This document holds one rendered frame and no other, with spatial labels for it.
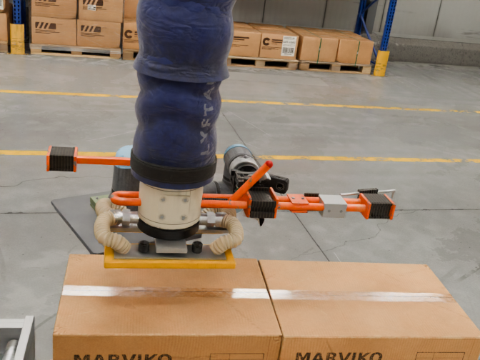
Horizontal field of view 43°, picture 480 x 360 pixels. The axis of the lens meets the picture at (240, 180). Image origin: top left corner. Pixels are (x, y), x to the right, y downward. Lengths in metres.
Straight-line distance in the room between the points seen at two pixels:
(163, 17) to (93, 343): 0.83
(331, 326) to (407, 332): 0.22
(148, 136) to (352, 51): 8.40
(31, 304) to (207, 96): 2.15
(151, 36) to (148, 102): 0.16
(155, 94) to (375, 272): 1.00
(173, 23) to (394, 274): 1.14
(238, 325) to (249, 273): 0.27
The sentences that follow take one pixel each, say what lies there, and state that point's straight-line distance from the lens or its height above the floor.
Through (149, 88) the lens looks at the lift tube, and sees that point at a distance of 1.47.
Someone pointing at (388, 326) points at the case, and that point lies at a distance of 1.83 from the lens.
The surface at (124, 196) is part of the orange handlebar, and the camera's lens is 1.64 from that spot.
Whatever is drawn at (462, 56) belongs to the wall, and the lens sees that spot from 12.21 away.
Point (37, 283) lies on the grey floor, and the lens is 3.55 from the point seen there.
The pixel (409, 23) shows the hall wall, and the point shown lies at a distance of 11.63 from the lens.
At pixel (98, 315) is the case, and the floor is 0.94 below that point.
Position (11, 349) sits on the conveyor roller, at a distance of 2.24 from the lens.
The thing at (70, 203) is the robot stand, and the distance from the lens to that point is 2.72.
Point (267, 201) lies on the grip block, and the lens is 1.64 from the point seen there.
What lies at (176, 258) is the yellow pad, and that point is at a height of 1.14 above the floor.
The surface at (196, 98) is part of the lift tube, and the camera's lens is 1.45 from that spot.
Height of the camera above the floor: 1.95
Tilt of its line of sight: 23 degrees down
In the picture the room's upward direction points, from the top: 7 degrees clockwise
